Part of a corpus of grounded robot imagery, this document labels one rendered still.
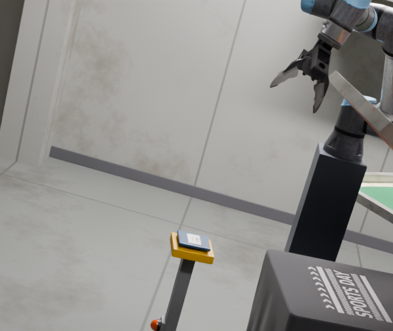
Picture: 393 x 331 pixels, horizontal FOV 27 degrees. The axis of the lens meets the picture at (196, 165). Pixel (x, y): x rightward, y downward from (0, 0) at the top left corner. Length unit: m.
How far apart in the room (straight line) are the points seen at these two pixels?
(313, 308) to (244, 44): 3.34
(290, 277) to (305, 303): 0.16
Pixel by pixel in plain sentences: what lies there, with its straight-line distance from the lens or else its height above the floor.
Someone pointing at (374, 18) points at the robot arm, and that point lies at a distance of 2.43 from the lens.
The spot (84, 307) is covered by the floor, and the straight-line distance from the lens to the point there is 4.06.
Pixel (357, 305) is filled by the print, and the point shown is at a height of 0.95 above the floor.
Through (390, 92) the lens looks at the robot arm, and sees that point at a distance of 2.92.
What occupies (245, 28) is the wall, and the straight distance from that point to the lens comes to 5.53.
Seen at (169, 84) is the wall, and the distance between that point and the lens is 5.64.
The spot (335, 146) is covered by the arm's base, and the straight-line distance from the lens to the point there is 3.09.
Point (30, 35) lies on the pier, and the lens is 5.49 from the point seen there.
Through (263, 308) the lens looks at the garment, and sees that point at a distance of 2.63.
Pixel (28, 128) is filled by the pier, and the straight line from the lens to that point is 5.62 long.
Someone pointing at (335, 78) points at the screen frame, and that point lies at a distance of 2.60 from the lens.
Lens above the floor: 1.95
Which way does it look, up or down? 17 degrees down
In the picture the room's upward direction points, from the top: 15 degrees clockwise
